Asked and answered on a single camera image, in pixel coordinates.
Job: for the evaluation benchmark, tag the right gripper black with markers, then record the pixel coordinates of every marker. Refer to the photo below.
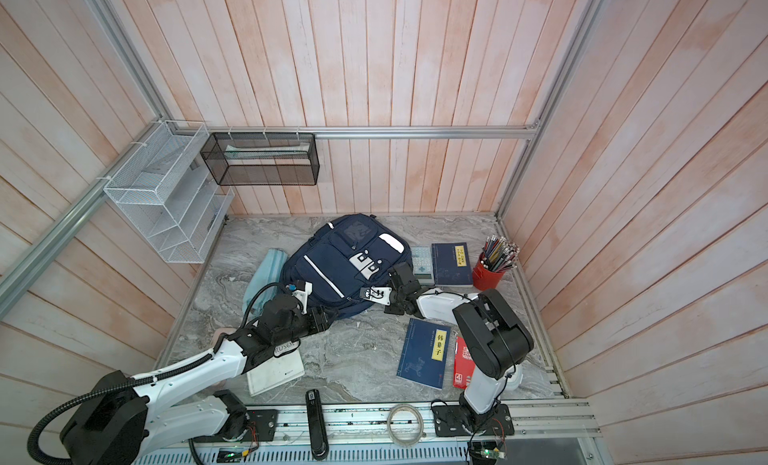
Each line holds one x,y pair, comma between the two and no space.
393,308

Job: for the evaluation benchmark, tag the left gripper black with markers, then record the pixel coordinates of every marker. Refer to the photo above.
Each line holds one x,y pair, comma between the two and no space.
318,318

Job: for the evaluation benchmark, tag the white Robinson Crusoe book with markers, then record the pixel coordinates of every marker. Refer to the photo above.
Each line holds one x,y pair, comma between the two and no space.
275,372

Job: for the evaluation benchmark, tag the navy blue student backpack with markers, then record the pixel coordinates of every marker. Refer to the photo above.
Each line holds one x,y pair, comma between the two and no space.
345,255

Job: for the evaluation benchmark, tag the blue book yellow label front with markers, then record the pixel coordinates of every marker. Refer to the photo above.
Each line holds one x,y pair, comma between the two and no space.
424,354

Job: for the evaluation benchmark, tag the blue book yellow label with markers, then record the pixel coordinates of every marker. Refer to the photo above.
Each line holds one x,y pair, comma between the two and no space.
451,266
424,354

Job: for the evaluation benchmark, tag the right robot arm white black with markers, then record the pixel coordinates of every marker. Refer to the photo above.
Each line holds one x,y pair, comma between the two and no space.
495,338

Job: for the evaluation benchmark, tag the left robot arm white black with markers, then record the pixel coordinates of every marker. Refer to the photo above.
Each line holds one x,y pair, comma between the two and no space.
126,417

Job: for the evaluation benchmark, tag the light green calculator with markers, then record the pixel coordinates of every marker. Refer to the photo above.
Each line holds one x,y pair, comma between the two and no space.
422,264

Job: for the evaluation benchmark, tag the light blue pencil case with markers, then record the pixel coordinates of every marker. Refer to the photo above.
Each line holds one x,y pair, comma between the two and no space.
267,272

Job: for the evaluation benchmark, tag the blue book yellow label back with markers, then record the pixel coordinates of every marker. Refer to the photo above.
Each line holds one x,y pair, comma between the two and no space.
451,266

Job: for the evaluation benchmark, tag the red pen holder cup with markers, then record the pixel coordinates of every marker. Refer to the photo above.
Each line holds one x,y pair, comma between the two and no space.
483,278

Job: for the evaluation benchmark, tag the red booklet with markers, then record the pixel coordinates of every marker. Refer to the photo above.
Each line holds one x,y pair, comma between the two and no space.
464,366

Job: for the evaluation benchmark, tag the black handheld device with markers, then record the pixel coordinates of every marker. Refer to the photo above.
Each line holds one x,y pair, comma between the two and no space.
319,443

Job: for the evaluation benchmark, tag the white round alarm clock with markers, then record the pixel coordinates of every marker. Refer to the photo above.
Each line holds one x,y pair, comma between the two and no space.
514,377

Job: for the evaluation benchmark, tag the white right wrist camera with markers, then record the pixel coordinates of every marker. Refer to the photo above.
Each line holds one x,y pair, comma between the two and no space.
380,295

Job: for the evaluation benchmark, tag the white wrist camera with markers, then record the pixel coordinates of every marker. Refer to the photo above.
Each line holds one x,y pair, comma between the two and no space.
301,291
380,295

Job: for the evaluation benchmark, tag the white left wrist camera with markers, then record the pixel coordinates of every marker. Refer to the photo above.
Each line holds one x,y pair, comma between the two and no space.
301,291

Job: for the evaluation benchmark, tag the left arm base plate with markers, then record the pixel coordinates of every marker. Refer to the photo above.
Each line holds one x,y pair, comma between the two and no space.
259,427

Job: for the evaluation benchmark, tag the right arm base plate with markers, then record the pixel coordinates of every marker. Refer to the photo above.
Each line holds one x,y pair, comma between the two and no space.
460,420

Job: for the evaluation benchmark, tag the white wire mesh shelf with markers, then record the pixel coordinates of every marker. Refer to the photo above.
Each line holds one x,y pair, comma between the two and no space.
169,194

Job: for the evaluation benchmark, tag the black mesh wall basket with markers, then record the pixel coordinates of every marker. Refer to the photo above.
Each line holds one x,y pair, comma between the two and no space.
262,158

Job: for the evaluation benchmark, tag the aluminium front rail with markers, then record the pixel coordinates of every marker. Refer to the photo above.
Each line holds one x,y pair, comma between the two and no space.
371,423

